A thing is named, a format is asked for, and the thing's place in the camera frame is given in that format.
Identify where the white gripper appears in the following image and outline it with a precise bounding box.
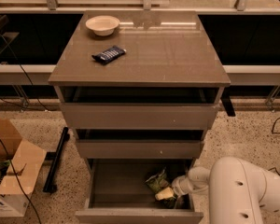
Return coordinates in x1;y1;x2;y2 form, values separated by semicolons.
155;175;194;201

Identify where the green jalapeno chip bag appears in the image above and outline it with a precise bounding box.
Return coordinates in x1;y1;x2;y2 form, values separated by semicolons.
146;168;184;209

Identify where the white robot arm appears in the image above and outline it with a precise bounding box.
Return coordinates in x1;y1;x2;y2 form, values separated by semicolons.
155;157;280;224

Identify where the grey bottom drawer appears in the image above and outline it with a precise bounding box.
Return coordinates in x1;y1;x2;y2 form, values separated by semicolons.
76;159;203;224

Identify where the grey drawer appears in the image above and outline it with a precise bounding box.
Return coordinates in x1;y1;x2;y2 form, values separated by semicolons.
76;159;203;224
60;87;218;130
76;129;206;159

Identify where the grey middle drawer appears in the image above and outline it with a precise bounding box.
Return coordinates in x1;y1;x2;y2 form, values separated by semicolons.
76;129;206;159

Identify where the grey drawer cabinet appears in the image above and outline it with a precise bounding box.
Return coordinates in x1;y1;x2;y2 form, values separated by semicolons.
48;10;231;161

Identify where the grey top drawer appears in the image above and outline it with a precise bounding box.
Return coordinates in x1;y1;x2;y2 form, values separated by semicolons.
60;87;218;130

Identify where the dark blue snack bag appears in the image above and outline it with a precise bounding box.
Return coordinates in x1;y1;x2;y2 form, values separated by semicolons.
92;46;126;65

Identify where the black bar on floor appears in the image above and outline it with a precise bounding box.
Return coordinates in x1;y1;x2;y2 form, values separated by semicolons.
43;127;70;193

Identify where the brown cardboard box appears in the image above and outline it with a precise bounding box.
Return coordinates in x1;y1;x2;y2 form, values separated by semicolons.
0;119;47;195

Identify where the white printed box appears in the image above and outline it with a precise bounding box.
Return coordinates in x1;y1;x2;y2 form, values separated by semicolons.
0;194;29;217

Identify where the white paper bowl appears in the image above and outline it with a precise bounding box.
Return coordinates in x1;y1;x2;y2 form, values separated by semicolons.
86;16;119;36

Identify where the black bracket right of cabinet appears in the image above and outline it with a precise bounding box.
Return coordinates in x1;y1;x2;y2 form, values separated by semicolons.
221;88;235;117

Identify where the black cable left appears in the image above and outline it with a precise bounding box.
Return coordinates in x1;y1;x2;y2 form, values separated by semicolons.
0;31;59;224

